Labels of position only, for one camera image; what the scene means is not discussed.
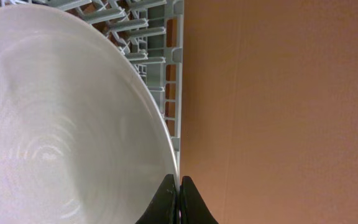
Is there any grey plate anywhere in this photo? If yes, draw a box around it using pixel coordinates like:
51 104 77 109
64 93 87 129
0 4 178 223

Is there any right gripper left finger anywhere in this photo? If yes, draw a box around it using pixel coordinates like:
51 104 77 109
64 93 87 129
135 174 177 224

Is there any grey dishwasher rack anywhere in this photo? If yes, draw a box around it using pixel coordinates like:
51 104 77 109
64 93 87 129
0 3 178 184

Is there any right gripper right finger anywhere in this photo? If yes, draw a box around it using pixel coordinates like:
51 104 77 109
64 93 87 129
180 176 218 224

